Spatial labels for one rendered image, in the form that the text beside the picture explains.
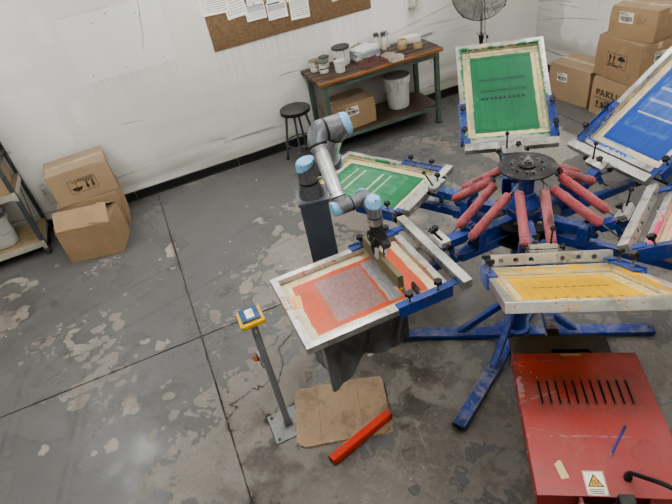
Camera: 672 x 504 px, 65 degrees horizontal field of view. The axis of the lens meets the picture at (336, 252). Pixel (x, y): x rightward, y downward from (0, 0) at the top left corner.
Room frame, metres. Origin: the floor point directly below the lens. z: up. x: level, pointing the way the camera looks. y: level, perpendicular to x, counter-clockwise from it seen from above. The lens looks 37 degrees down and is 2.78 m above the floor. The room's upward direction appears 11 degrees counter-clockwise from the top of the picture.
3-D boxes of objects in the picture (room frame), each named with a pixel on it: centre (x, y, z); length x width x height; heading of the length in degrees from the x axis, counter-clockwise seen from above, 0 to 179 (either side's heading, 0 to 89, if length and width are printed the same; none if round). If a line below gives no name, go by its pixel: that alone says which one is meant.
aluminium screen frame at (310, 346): (2.08, -0.07, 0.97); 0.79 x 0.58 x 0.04; 106
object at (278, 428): (2.03, 0.50, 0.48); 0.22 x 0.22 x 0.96; 16
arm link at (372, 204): (2.15, -0.22, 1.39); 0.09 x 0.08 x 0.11; 16
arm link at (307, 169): (2.70, 0.07, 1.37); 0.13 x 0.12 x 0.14; 106
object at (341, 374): (1.86, -0.08, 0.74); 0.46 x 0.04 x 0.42; 106
